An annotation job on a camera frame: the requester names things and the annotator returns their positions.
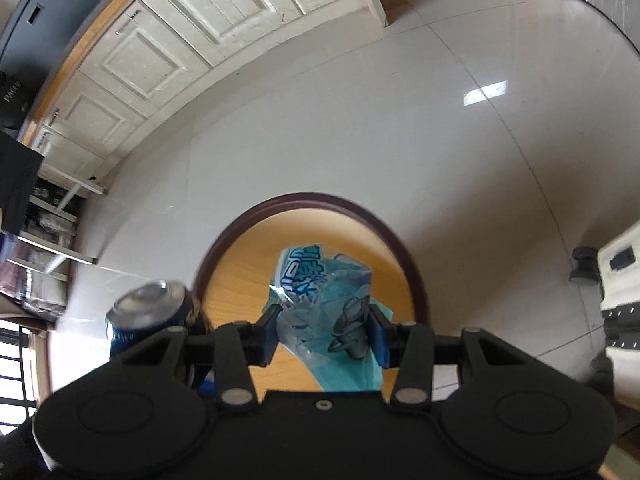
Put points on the white kitchen cabinet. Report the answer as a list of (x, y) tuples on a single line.
[(200, 25)]

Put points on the black printed bag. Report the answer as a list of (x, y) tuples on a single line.
[(12, 97)]

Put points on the dark cloth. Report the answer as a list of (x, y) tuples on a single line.
[(17, 180)]

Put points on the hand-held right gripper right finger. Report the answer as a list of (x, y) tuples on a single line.
[(379, 335)]

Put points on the teal plastic wrapper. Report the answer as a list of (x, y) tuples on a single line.
[(320, 300)]

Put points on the grey countertop with wooden edge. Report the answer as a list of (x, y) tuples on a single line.
[(75, 45)]

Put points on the blue aluminium can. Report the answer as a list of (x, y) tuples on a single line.
[(147, 305)]

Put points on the yellow bin with brown rim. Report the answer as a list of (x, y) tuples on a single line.
[(240, 270)]

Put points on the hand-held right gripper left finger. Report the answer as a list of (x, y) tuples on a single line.
[(270, 335)]

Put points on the white metal rack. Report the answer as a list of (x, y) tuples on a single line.
[(55, 255)]

